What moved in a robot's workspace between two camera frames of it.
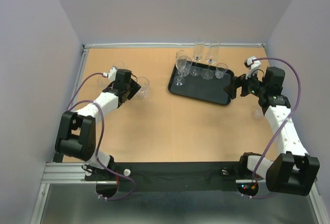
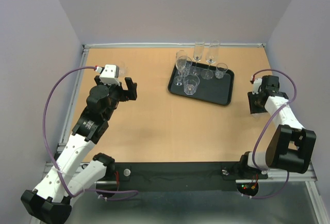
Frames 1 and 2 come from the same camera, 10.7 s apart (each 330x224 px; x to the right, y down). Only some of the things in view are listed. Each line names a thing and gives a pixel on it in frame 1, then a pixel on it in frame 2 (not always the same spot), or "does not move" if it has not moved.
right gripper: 236,82 → 254,109
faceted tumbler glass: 189,63 does not move
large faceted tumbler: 143,91 → 191,82
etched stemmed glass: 197,54 does not move
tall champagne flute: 212,56 does not move
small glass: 220,69 does not move
